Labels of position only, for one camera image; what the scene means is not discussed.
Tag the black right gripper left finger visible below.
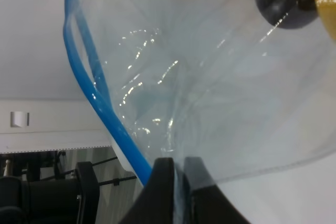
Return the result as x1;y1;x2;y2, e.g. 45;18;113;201
120;158;175;223

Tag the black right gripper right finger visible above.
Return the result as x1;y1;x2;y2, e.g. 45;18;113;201
184;157;249;223

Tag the clear zip bag blue seal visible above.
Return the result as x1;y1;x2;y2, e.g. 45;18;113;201
62;0;336;190

